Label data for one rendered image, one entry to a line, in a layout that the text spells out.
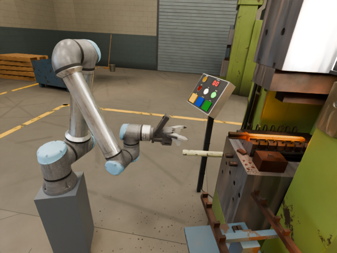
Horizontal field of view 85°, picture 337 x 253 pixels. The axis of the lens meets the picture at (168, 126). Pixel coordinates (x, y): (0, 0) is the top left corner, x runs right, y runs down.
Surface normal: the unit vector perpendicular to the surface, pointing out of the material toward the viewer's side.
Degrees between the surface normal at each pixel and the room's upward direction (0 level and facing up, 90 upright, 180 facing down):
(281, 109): 90
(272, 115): 90
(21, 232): 0
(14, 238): 0
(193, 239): 0
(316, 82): 90
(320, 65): 90
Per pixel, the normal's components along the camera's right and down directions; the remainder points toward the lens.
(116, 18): -0.15, 0.43
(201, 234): 0.05, -0.90
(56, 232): 0.19, 0.44
